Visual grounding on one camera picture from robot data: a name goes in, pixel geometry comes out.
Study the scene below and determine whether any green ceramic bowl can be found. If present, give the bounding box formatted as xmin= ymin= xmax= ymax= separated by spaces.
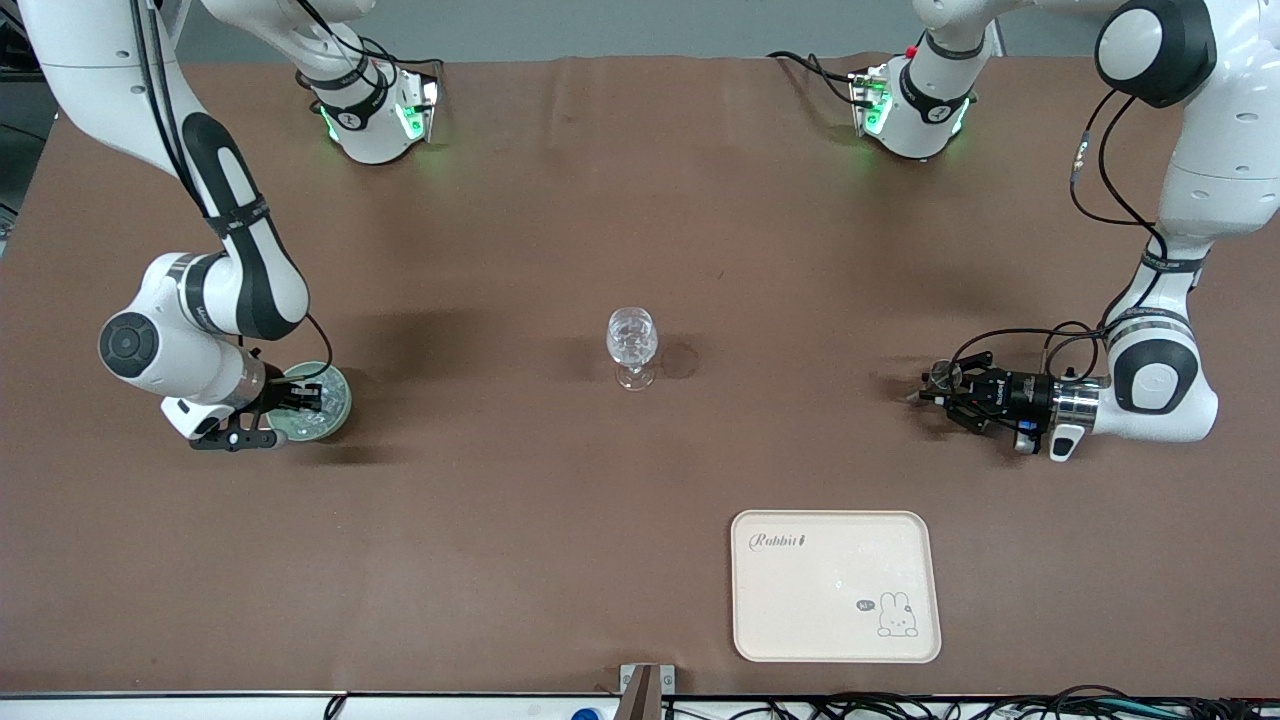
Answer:
xmin=264 ymin=361 xmax=353 ymax=443

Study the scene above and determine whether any clear wine glass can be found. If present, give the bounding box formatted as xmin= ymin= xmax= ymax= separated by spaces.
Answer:
xmin=606 ymin=306 xmax=660 ymax=392

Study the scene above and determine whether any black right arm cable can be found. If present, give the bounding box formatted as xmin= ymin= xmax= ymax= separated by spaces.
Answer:
xmin=130 ymin=0 xmax=336 ymax=387

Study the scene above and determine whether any clear ice cubes pile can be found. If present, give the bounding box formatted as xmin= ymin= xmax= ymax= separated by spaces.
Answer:
xmin=277 ymin=368 xmax=346 ymax=436

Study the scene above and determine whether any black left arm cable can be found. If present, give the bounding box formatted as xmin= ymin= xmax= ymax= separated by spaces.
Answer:
xmin=945 ymin=88 xmax=1169 ymax=387

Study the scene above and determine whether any black base cable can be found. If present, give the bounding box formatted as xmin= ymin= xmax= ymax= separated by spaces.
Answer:
xmin=768 ymin=50 xmax=863 ymax=106
xmin=355 ymin=35 xmax=446 ymax=86

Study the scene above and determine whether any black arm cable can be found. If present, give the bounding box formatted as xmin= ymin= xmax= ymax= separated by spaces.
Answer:
xmin=945 ymin=88 xmax=1169 ymax=387
xmin=130 ymin=0 xmax=336 ymax=387

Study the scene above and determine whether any grey metal mounting bracket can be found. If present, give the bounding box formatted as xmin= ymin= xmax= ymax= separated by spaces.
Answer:
xmin=619 ymin=664 xmax=677 ymax=697

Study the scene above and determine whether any brown camera mast pole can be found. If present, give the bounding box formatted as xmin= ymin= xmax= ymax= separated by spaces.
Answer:
xmin=622 ymin=666 xmax=662 ymax=720

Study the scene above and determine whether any cream rabbit print tray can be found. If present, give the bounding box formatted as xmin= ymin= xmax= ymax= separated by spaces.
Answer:
xmin=730 ymin=509 xmax=943 ymax=665

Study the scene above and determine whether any tangled black cable bundle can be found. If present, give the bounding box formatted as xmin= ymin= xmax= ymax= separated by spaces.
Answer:
xmin=662 ymin=685 xmax=1280 ymax=720

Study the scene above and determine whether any steel cocktail jigger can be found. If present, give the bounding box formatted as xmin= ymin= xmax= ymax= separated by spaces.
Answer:
xmin=922 ymin=359 xmax=966 ymax=403

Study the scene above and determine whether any brown table cover mat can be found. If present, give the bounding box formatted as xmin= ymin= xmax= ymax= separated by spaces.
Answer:
xmin=0 ymin=54 xmax=1280 ymax=699

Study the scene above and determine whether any grey base connector box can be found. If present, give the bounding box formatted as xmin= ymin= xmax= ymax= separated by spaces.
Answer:
xmin=850 ymin=65 xmax=893 ymax=136
xmin=395 ymin=68 xmax=443 ymax=143

